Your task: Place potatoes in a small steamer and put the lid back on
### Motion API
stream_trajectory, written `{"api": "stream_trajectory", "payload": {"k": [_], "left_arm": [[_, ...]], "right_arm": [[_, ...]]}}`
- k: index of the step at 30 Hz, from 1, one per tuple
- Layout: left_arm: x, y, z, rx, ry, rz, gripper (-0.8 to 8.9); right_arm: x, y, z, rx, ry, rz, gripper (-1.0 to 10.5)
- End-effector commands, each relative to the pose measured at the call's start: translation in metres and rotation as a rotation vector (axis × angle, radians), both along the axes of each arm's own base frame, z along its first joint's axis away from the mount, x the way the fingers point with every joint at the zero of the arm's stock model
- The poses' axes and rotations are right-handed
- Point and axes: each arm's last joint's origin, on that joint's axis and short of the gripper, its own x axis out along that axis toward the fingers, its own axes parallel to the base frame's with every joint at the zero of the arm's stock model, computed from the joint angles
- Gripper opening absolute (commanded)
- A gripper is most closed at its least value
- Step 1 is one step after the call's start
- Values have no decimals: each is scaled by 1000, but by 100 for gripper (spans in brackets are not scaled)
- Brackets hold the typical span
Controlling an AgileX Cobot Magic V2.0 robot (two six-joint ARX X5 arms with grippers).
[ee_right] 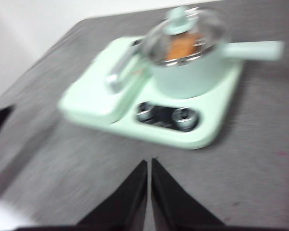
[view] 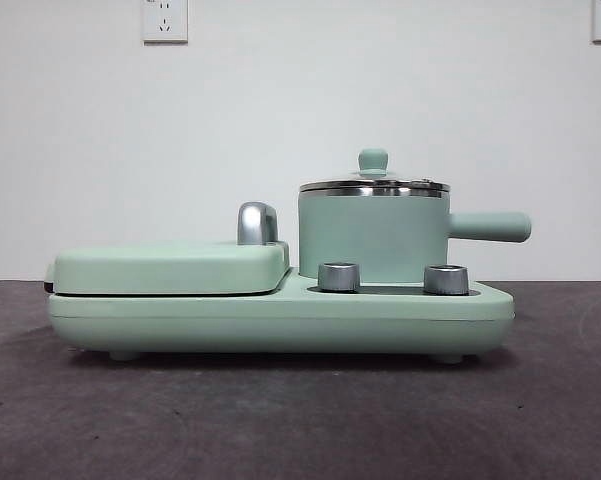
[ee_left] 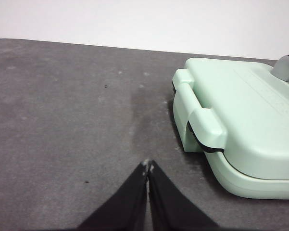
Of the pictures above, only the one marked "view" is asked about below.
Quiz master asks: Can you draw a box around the silver control knob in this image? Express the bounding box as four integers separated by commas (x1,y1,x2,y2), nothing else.
423,263,470,295
317,260,361,292

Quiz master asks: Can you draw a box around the green pot with handle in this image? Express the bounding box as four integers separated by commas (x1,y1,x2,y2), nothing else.
298,180,534,282

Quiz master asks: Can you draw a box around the green breakfast machine base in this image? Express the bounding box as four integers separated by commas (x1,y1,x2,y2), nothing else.
47,264,516,362

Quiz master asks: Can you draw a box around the glass lid with green knob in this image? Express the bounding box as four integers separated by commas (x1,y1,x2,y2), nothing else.
299,147,451,191

